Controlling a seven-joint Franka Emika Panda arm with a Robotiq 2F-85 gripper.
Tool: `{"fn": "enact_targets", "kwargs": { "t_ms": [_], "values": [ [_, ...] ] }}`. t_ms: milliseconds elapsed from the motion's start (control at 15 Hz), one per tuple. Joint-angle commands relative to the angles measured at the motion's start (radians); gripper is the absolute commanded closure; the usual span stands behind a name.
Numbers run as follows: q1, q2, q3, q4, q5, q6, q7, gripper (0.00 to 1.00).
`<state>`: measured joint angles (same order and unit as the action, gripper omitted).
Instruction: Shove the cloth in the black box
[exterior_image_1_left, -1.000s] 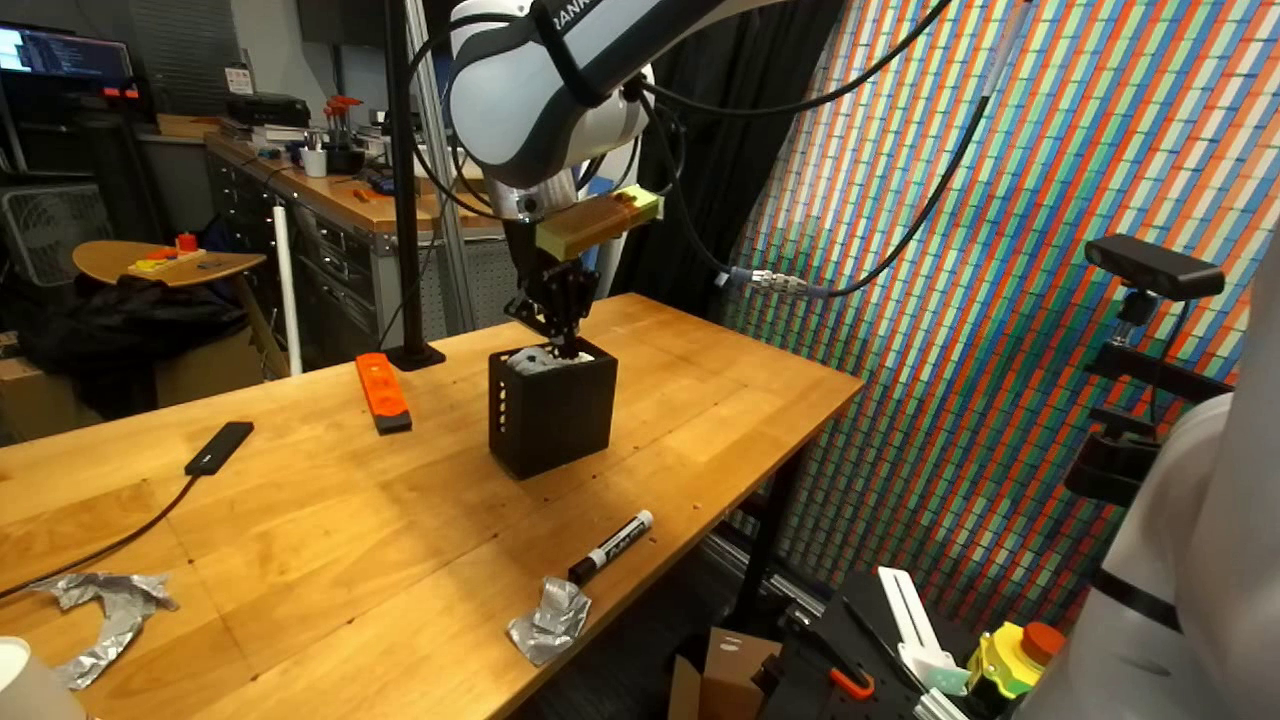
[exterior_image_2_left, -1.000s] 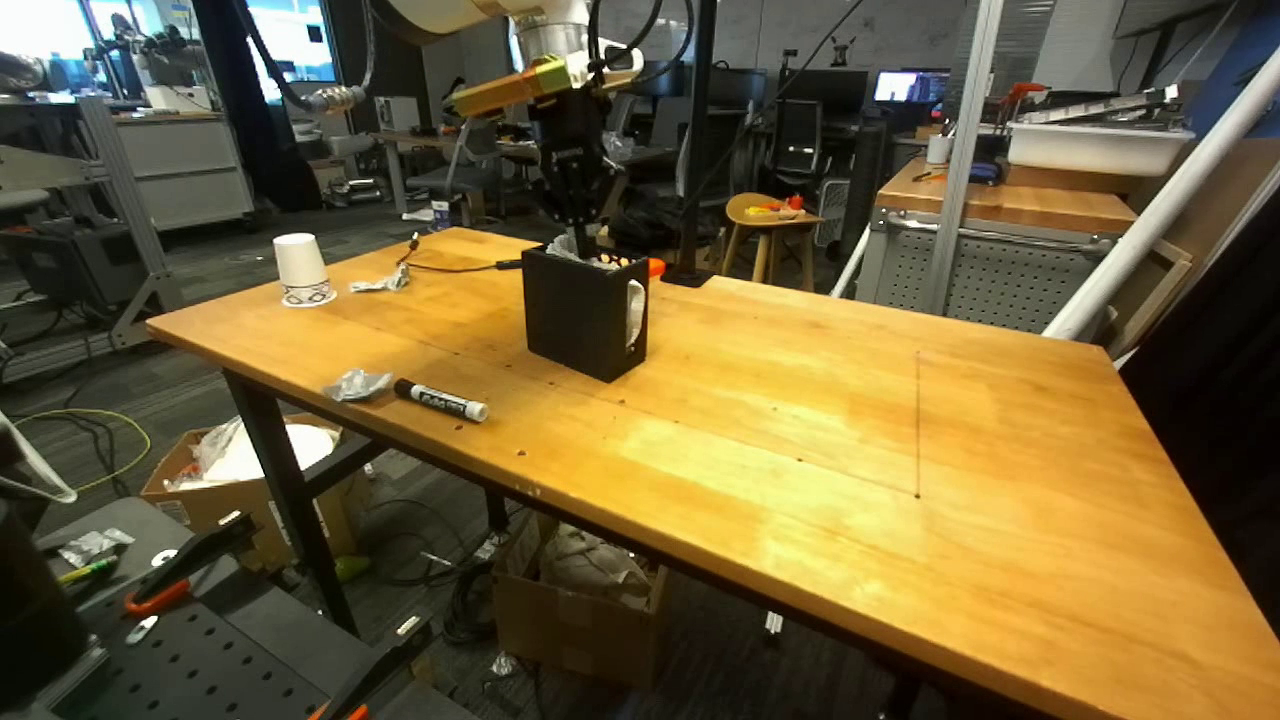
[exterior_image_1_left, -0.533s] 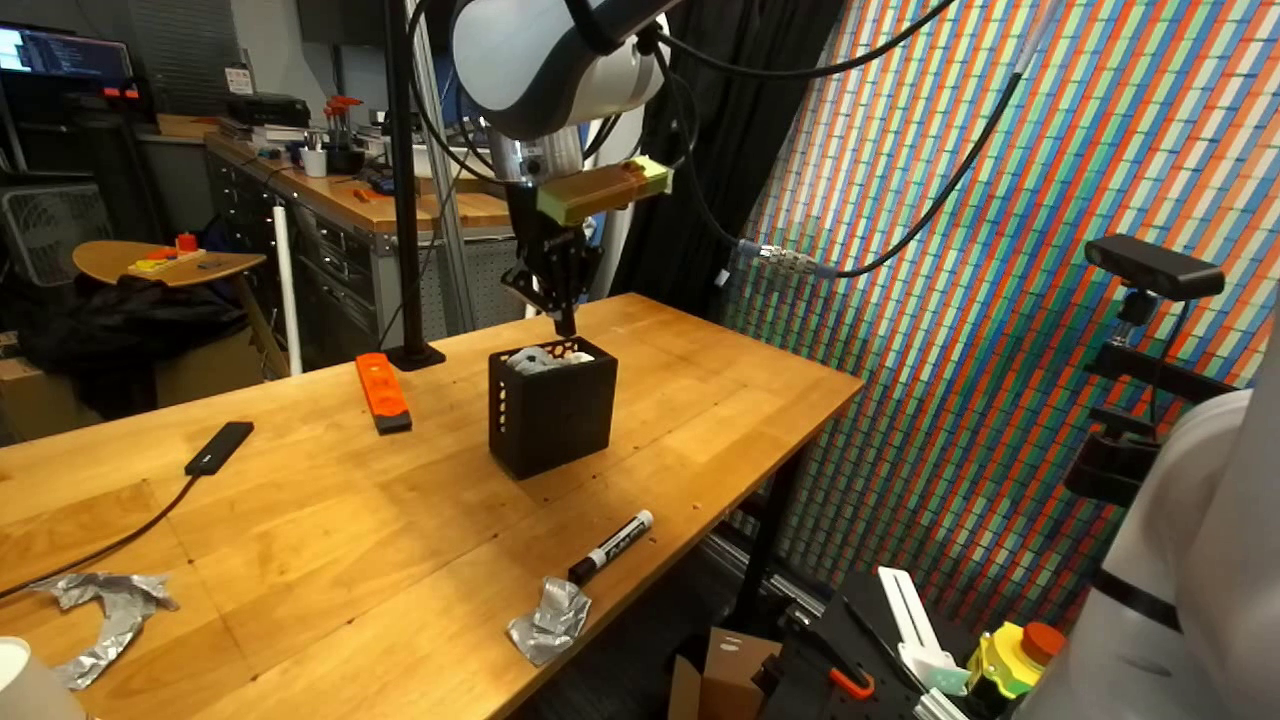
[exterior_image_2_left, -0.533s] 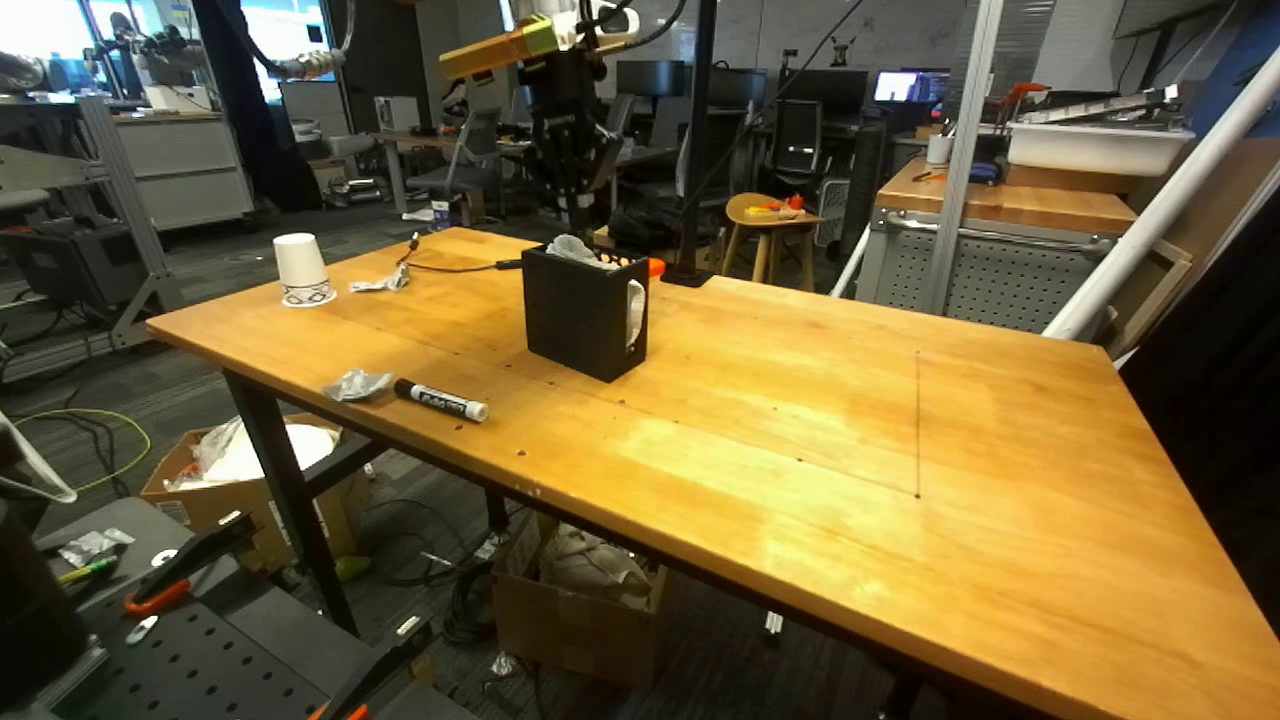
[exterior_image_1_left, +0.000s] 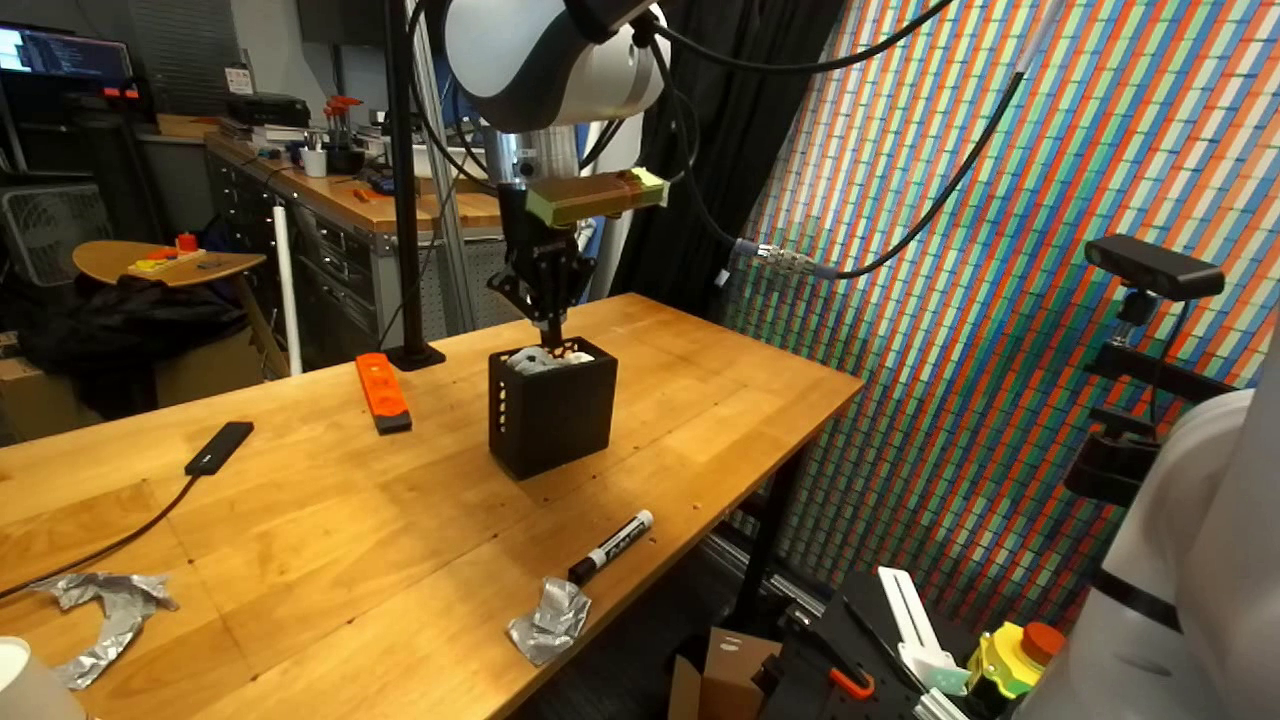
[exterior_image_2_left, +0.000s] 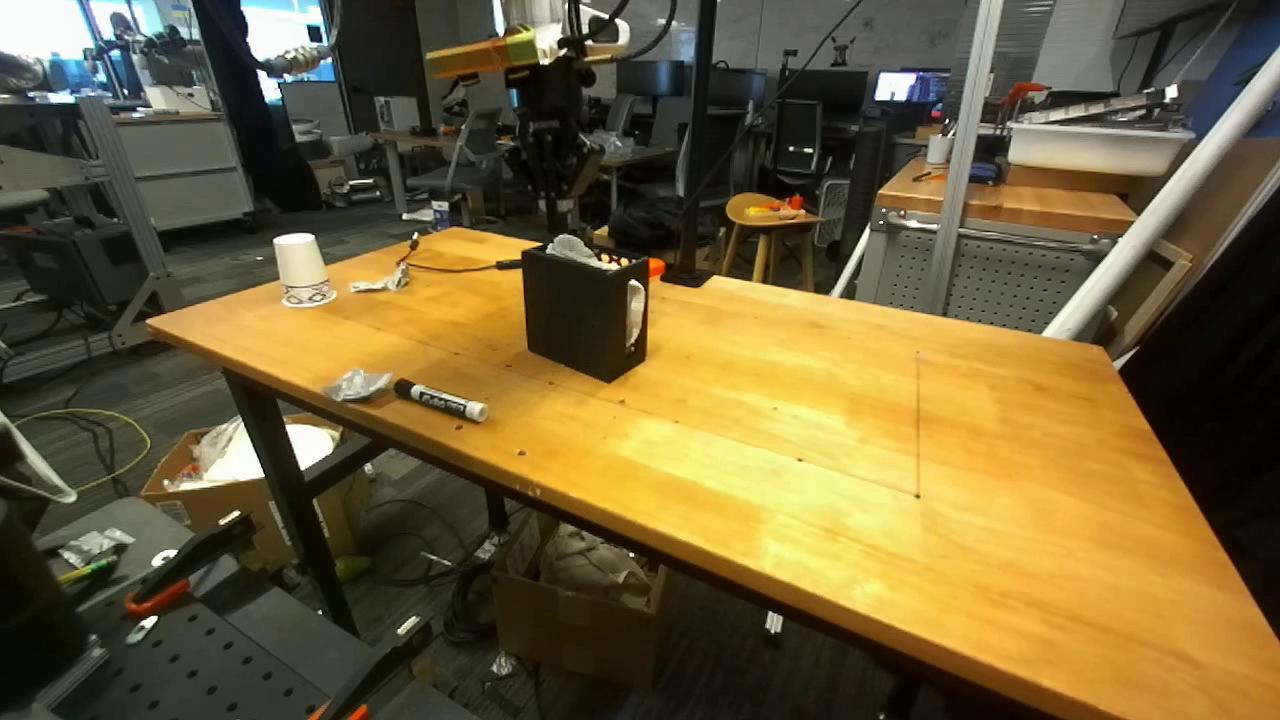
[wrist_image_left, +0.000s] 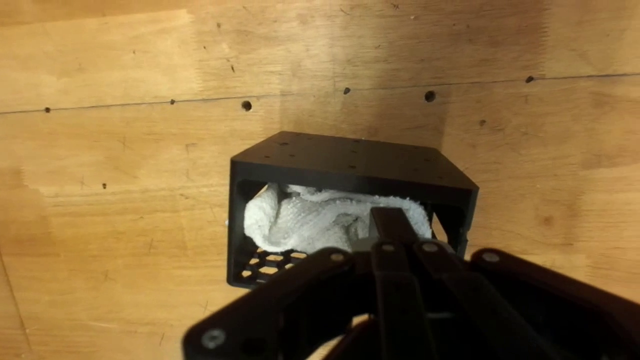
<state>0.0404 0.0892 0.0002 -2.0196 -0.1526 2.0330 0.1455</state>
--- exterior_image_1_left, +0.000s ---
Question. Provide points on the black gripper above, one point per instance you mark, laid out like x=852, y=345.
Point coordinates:
x=543, y=265

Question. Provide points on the black perforated box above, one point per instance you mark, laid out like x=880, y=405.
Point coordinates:
x=555, y=420

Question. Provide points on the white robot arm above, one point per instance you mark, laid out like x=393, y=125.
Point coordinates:
x=544, y=60

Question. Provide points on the orange and black block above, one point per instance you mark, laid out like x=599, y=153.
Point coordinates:
x=381, y=395

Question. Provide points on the black vertical pole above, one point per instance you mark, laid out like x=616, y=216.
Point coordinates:
x=407, y=187

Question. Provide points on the black and white marker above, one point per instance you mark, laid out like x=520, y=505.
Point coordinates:
x=610, y=544

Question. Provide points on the wooden workbench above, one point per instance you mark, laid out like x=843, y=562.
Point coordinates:
x=345, y=200

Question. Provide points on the thin white pole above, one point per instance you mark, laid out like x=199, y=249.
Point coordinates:
x=286, y=294

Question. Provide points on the small crumpled foil piece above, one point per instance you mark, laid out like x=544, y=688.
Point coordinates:
x=548, y=624

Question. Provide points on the flat black device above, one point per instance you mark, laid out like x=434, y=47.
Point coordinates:
x=216, y=451

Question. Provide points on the round wooden stool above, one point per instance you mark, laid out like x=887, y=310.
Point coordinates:
x=160, y=265

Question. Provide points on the multicoloured striped backdrop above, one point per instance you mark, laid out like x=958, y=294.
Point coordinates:
x=1003, y=332

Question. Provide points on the large crumpled foil piece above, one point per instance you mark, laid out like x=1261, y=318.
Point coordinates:
x=112, y=612

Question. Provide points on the lit computer monitor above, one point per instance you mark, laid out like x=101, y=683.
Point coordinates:
x=63, y=54

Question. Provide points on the yellow red emergency button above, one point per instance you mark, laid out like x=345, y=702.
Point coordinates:
x=1014, y=659

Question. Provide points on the person in white shirt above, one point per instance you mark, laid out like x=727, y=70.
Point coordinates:
x=1200, y=573

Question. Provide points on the silver metal rail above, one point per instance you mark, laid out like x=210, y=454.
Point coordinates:
x=785, y=576

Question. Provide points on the black camera on stand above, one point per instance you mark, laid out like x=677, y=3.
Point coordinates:
x=1153, y=265

